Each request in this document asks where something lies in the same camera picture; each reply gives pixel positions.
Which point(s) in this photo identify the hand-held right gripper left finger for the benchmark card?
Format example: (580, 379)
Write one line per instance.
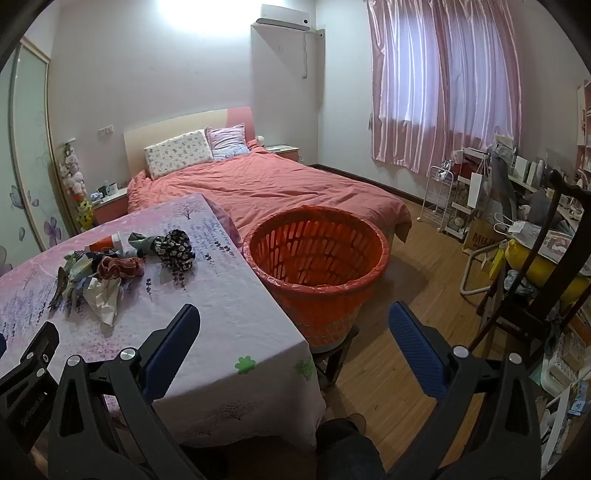
(171, 350)

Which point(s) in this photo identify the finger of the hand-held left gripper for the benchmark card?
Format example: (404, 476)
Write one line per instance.
(27, 397)

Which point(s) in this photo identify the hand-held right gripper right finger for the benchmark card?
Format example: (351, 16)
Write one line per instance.
(413, 350)

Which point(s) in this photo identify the white paper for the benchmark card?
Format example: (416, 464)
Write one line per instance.
(104, 302)

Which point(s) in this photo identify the orange plastic laundry basket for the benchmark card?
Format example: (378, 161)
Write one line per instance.
(316, 309)

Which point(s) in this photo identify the dark wooden stool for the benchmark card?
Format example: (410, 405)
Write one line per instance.
(341, 350)

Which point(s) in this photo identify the pink floral tablecloth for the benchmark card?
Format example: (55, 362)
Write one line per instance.
(221, 295)

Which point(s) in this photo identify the red-brown knitted cloth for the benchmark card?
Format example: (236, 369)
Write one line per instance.
(120, 266)

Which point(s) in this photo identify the black floral cloth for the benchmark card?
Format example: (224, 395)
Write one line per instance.
(175, 249)

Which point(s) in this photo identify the grey-green cloth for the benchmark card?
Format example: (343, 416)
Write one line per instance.
(138, 243)

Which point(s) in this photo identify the person's dark trouser leg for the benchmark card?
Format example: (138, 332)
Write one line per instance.
(351, 452)

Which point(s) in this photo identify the crumpled multicoloured wrapper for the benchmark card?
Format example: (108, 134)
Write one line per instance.
(76, 274)

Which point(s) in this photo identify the red paper cup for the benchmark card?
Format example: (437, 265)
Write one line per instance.
(105, 243)

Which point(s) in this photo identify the brown paper bag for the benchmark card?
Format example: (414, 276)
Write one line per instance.
(478, 237)

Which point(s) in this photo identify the white shelf trolley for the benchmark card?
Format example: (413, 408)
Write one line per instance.
(461, 221)

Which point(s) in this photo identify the dark wooden chair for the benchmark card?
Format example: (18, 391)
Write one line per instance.
(545, 295)

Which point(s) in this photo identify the yellow plastic tub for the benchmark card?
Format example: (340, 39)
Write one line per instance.
(540, 270)

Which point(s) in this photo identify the pink nightstand with mugs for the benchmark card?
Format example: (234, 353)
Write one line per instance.
(108, 210)

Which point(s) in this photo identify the green and yellow plush toy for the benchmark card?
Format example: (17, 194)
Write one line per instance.
(84, 214)

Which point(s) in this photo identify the white paper bag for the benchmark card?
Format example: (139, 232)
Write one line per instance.
(475, 191)

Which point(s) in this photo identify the white mug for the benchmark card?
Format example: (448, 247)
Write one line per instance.
(112, 188)

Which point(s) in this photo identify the hanging plush toys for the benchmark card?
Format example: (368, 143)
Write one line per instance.
(74, 177)

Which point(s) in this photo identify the white floral pillow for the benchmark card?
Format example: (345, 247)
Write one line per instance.
(178, 152)

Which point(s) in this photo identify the bed with salmon duvet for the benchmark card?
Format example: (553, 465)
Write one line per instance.
(286, 184)

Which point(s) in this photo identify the pink striped pillow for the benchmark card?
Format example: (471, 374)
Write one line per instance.
(228, 141)

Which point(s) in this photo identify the cream and pink headboard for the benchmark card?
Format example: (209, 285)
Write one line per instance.
(184, 124)

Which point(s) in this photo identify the flower-printed wardrobe sliding door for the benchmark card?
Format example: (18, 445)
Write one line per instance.
(27, 161)

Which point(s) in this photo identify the pink striped curtain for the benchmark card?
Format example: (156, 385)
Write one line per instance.
(438, 92)

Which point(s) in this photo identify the white air conditioner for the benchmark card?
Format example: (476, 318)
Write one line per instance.
(281, 16)

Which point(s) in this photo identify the white wall socket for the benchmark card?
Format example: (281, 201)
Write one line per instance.
(105, 130)

